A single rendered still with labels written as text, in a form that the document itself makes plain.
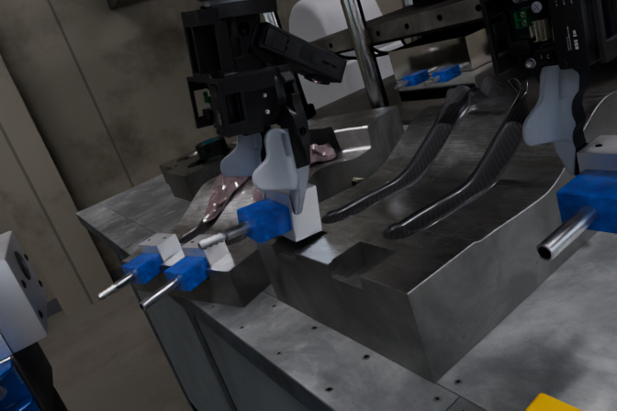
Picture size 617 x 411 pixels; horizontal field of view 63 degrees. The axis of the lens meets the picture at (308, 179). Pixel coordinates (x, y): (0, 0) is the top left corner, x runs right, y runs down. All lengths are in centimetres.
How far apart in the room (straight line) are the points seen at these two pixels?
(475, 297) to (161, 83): 299
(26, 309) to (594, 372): 50
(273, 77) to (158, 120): 286
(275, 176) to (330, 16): 250
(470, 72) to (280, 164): 90
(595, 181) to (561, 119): 5
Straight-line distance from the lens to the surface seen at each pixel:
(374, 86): 153
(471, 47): 132
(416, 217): 54
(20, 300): 56
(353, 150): 90
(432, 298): 43
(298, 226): 53
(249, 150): 54
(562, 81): 41
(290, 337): 57
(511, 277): 51
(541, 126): 40
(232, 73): 47
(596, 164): 42
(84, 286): 324
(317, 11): 296
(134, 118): 329
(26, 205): 312
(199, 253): 68
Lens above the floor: 111
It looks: 17 degrees down
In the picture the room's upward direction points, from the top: 19 degrees counter-clockwise
